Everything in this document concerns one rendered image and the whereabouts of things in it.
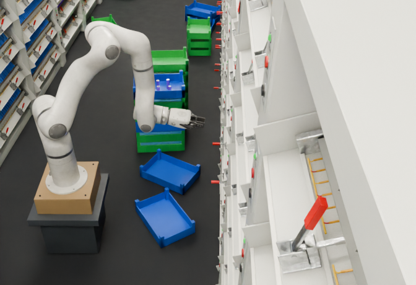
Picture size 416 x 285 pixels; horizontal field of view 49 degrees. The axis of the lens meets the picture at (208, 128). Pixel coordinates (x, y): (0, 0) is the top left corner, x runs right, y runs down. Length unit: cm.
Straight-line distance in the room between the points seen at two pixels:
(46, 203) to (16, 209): 54
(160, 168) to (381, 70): 252
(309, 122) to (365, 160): 37
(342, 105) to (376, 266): 10
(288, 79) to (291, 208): 15
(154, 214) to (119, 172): 41
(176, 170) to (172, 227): 46
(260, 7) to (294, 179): 57
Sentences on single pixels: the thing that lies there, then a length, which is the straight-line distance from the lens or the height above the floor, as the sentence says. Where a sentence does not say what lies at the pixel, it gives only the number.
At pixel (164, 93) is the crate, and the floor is 43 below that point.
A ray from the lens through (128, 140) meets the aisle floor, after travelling 303.
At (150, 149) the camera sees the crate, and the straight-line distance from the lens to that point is 290.
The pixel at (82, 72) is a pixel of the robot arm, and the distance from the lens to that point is 187.
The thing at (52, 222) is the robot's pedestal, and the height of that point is 27.
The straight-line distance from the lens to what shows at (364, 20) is 39.
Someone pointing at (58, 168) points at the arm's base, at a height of 51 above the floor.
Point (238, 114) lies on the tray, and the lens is 138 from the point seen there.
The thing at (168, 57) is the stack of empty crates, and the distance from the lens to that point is 312.
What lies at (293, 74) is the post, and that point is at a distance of 56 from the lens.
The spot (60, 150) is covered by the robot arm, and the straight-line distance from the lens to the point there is 203.
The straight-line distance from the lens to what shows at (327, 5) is 41.
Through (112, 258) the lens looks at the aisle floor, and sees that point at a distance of 236.
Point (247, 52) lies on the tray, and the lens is 130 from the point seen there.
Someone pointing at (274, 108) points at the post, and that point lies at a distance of 58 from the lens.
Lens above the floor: 184
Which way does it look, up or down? 36 degrees down
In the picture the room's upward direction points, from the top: 2 degrees clockwise
